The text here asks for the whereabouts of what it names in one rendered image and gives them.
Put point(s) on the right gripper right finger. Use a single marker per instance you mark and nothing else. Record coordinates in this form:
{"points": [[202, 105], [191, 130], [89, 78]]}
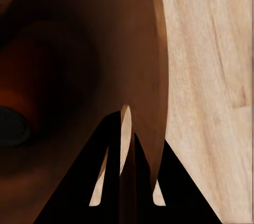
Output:
{"points": [[185, 204]]}

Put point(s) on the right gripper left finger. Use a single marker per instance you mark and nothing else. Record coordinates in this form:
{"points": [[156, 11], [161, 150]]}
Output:
{"points": [[69, 204]]}

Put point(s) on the can of soda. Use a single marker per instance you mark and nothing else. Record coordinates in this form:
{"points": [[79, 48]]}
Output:
{"points": [[28, 69]]}

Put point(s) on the trash can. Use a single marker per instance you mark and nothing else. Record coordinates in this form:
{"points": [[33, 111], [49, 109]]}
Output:
{"points": [[111, 54]]}

